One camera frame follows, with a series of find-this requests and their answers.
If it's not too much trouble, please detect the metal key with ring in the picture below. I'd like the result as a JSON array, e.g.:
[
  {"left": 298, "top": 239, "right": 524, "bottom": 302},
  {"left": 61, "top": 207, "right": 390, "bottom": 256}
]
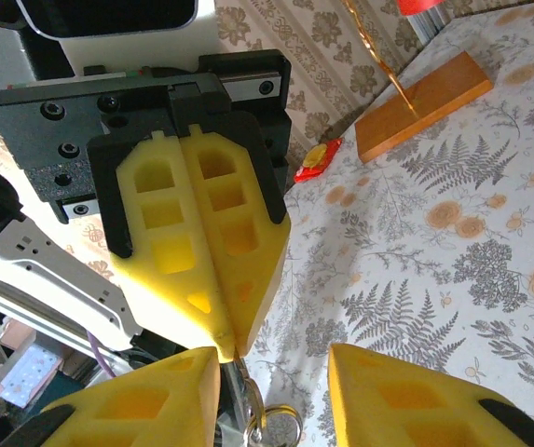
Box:
[{"left": 217, "top": 356, "right": 304, "bottom": 447}]

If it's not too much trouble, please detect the red snack packet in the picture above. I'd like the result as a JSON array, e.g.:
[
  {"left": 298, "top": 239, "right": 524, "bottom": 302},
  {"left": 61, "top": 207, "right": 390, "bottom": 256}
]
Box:
[{"left": 293, "top": 138, "right": 344, "bottom": 184}]

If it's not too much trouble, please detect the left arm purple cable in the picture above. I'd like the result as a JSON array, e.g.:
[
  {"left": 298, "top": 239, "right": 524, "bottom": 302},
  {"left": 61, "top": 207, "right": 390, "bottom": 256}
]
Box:
[{"left": 84, "top": 329, "right": 118, "bottom": 379}]

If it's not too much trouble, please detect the floral table mat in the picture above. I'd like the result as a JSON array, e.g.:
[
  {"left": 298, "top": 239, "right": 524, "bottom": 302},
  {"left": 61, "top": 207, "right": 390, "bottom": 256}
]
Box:
[{"left": 242, "top": 0, "right": 534, "bottom": 447}]

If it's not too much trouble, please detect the gold wire stand wooden base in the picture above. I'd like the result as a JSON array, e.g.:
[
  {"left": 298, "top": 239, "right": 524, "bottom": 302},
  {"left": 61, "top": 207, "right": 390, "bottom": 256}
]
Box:
[{"left": 344, "top": 0, "right": 495, "bottom": 165}]

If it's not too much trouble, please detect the red wine glass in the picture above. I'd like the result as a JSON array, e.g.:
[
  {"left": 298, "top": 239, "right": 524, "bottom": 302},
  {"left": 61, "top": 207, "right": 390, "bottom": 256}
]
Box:
[{"left": 395, "top": 0, "right": 445, "bottom": 16}]

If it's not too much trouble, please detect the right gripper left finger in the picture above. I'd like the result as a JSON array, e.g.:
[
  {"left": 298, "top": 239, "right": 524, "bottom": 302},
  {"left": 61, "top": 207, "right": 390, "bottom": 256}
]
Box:
[{"left": 0, "top": 346, "right": 222, "bottom": 447}]

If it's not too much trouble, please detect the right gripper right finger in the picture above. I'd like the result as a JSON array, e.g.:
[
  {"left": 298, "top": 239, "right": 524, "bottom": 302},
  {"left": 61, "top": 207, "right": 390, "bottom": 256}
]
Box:
[{"left": 329, "top": 343, "right": 534, "bottom": 447}]

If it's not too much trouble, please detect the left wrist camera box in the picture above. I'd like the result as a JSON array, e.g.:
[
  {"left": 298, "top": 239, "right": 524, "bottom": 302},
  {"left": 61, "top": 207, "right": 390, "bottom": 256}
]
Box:
[{"left": 0, "top": 0, "right": 216, "bottom": 104}]

